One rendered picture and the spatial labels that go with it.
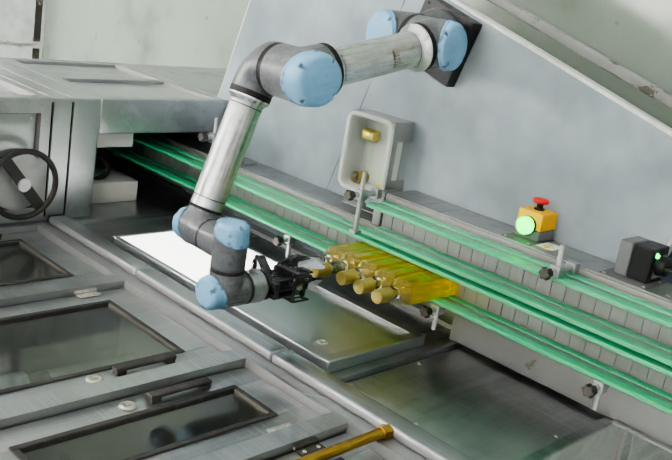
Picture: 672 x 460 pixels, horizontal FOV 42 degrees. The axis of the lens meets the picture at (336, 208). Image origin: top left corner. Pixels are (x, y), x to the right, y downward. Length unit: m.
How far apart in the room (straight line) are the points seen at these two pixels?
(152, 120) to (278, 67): 1.09
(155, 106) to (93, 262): 0.63
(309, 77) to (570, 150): 0.70
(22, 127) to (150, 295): 0.70
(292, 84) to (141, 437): 0.75
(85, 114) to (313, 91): 1.08
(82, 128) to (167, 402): 1.17
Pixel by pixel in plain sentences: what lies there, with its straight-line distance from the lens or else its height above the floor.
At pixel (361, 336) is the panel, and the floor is 1.13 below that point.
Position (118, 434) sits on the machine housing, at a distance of 1.71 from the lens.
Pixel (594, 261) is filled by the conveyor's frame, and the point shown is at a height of 0.80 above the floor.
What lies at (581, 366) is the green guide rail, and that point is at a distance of 2.01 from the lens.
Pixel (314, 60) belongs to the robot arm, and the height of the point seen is 1.39.
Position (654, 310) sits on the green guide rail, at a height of 0.91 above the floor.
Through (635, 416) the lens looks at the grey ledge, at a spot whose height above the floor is 0.88.
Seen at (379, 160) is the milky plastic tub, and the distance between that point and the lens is 2.52.
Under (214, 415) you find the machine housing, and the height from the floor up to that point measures 1.62.
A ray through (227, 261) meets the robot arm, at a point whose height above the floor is 1.51.
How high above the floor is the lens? 2.65
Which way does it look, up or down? 45 degrees down
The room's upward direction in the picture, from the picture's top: 96 degrees counter-clockwise
